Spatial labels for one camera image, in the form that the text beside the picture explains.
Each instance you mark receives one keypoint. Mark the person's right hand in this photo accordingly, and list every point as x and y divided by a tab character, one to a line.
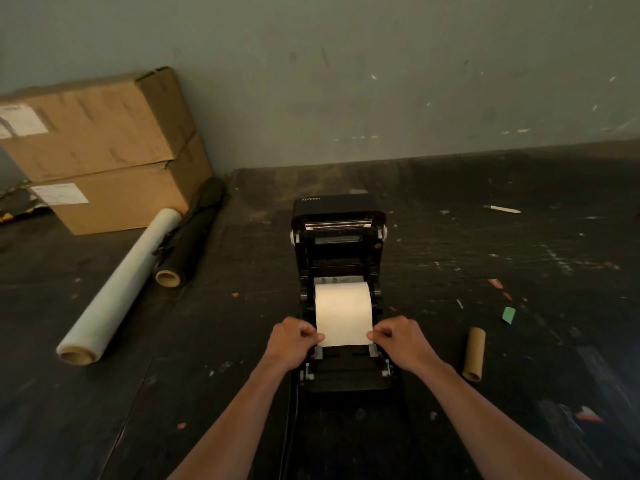
405	342

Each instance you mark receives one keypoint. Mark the person's left hand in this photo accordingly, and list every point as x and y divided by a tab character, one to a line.
290	344

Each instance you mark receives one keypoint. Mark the white paper roll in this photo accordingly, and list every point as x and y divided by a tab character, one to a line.
344	314

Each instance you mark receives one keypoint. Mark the brown cardboard core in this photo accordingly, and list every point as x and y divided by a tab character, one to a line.
474	354

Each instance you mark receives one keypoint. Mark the green tape piece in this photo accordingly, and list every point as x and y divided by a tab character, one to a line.
508	315

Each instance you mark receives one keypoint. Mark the black printer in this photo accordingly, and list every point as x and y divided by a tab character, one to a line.
340	209

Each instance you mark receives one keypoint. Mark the person's right forearm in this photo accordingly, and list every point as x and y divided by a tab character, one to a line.
500	424

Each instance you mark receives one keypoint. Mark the person's left forearm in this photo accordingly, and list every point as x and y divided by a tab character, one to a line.
235	424

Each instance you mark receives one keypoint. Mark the black film roll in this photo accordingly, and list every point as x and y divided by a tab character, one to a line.
192	234

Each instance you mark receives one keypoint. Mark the white film roll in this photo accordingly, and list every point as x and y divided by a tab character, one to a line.
120	289

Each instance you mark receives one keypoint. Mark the small white stick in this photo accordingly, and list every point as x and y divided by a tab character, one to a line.
502	209

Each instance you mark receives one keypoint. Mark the brown cardboard box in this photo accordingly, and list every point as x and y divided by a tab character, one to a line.
130	199
95	124

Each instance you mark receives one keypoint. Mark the dark yellow patterned item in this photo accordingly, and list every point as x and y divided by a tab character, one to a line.
17	204

